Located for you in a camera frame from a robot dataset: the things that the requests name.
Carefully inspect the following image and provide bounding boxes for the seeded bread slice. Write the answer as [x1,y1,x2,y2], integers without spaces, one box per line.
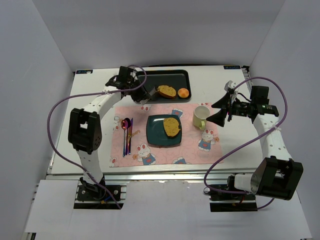
[157,85,177,99]
[163,117,181,138]

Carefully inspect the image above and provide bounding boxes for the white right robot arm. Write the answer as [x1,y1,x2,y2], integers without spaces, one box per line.
[207,81,304,201]

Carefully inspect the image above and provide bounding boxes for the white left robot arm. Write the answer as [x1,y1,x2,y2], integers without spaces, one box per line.
[68,65,151,185]

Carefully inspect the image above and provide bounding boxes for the green and white mug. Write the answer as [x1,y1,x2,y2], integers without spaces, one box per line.
[192,105,211,130]

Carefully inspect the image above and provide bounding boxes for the iridescent fork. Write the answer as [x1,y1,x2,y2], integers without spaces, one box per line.
[125,125,130,156]

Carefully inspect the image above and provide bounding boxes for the iridescent purple spoon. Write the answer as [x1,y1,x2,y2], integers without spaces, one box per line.
[121,117,131,157]

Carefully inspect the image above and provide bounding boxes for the plain golden round bun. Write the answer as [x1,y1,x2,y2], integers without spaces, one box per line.
[177,88,190,99]

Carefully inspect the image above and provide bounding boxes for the black baking tray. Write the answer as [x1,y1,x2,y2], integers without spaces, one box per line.
[144,69,192,104]

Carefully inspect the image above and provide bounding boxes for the iridescent purple knife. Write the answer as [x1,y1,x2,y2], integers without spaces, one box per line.
[127,118,133,155]

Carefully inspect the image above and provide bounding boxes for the dark teal square plate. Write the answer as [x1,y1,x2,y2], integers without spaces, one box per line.
[146,114,182,147]

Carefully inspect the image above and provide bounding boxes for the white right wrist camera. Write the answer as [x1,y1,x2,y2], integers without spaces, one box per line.
[224,80,237,92]

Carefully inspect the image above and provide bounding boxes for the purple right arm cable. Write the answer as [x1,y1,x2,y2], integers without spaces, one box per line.
[203,76,289,210]

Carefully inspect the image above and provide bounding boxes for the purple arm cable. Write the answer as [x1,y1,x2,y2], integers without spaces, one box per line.
[47,64,148,210]
[203,76,289,210]

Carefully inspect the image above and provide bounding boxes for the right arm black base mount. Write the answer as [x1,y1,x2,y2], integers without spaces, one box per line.
[203,187,258,213]

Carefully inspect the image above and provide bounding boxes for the aluminium front table rail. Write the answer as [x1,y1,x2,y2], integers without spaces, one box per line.
[44,167,256,186]

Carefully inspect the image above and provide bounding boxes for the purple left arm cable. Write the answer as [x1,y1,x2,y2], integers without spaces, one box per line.
[47,64,148,210]

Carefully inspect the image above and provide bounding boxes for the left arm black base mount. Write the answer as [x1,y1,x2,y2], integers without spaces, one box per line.
[73,177,125,210]

